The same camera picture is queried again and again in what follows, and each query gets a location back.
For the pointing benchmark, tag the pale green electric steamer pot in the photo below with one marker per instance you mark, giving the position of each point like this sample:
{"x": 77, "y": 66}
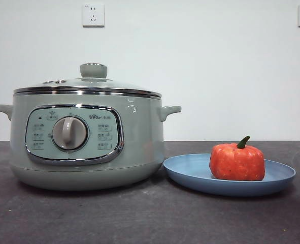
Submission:
{"x": 139, "y": 142}

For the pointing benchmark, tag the glass lid with green knob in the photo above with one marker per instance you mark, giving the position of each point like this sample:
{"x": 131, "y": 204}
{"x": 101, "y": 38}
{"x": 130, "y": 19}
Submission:
{"x": 93, "y": 70}

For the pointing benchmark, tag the orange pumpkin with green stem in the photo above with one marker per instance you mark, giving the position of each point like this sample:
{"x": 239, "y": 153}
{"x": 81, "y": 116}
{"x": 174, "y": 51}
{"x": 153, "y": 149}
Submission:
{"x": 236, "y": 165}

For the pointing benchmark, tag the blue plate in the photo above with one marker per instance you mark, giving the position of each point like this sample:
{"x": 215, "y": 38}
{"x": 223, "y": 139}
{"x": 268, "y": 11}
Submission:
{"x": 187, "y": 169}

